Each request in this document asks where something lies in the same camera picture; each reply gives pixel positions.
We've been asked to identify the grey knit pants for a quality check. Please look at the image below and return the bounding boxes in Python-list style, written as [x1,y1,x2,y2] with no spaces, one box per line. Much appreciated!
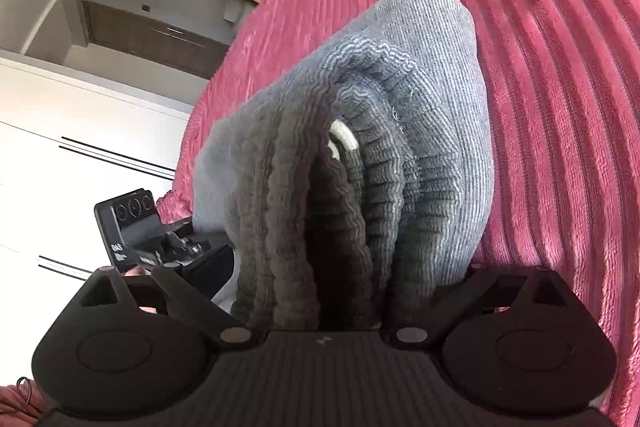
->
[193,0,495,331]

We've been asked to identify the brown wooden door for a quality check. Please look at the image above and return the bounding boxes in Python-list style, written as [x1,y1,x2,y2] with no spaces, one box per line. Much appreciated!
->
[82,1,229,79]

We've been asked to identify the pink ribbed bed blanket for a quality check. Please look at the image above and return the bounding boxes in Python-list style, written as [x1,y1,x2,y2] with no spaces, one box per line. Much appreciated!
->
[158,0,639,426]

